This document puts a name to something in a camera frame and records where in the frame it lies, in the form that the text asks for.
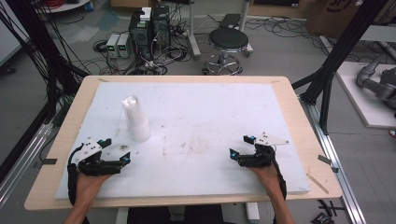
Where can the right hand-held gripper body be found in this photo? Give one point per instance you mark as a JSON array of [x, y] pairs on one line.
[[260, 160]]

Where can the stack of clear cups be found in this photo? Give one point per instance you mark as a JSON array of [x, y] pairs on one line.
[[137, 121]]

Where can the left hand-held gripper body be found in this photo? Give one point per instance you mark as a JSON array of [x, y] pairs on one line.
[[93, 166]]

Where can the white table leg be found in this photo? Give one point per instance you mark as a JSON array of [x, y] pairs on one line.
[[122, 216], [252, 212]]

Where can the person's right hand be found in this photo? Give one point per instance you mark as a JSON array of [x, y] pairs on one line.
[[267, 180]]

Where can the aluminium floor rail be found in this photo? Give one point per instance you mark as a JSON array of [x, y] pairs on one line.
[[336, 161], [21, 168]]

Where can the white floor platform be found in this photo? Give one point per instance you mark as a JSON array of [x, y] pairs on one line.
[[364, 105]]

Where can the small white box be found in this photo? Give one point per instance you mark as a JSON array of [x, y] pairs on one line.
[[145, 14]]

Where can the person's dark clothing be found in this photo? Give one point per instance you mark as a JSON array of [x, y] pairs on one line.
[[193, 215]]

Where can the black frame post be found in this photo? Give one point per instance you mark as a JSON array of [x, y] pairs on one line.
[[336, 56], [37, 43]]

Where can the thin wooden stick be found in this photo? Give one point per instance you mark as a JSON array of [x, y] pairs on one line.
[[317, 183]]

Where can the black flat case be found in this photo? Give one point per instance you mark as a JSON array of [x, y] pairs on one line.
[[230, 21]]

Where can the white foam board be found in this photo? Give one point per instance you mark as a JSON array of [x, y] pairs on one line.
[[193, 118]]

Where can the grey desk leg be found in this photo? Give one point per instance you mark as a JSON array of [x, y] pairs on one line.
[[193, 37]]

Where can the grey bench power supply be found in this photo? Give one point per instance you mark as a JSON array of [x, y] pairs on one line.
[[124, 46], [112, 46]]

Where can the person's left hand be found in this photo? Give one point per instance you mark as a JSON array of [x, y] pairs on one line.
[[88, 186]]

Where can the cardboard box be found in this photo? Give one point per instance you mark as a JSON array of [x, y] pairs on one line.
[[339, 15]]

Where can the black computer tower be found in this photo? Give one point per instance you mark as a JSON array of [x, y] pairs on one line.
[[140, 35], [161, 26]]

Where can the black round stool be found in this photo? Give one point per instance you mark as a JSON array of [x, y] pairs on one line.
[[228, 39]]

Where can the grey tape piece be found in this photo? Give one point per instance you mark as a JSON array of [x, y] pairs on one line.
[[49, 161], [325, 160]]

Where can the black parts on floor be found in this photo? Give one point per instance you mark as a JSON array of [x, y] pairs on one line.
[[327, 214]]

